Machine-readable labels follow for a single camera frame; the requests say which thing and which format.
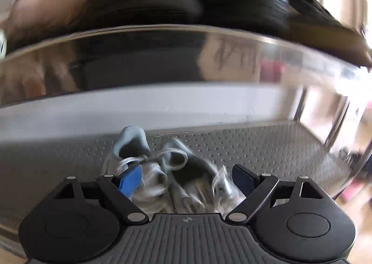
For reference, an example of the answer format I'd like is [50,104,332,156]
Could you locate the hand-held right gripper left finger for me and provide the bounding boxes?
[54,164,147,225]

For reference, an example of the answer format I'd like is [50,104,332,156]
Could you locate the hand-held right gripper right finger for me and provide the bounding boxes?
[226,164,323,225]

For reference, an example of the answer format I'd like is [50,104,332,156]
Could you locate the metal shoe rack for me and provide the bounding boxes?
[0,0,372,256]

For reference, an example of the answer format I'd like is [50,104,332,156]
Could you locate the light grey mesh sneaker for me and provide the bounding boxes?
[163,138,246,215]
[102,126,189,214]

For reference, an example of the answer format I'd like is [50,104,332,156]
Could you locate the black white striped sneaker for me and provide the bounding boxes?
[339,148,364,166]

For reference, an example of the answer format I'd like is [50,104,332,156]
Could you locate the red flat board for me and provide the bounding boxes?
[344,188,372,204]

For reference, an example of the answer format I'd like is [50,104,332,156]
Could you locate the black shoe brown sole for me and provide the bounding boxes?
[286,0,372,61]

